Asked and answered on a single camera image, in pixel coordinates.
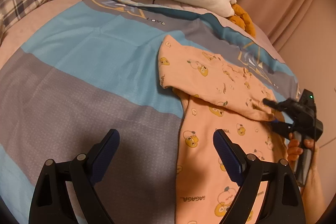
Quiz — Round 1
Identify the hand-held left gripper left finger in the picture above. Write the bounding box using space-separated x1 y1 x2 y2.
28 129 121 224

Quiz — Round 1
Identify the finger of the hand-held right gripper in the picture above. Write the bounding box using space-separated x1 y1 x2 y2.
263 98 292 112
271 120 295 136

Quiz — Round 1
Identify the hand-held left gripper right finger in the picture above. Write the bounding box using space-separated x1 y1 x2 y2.
213 129 306 224

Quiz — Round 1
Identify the pink printed baby pajama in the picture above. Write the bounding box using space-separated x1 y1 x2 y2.
157 34 292 224

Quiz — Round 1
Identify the person's right forearm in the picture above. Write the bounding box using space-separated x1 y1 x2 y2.
299 161 326 205

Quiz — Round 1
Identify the person's right hand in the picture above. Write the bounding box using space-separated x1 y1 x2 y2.
287 132 320 169

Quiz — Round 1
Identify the blue grey printed blanket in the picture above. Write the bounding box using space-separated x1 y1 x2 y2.
0 0 302 224

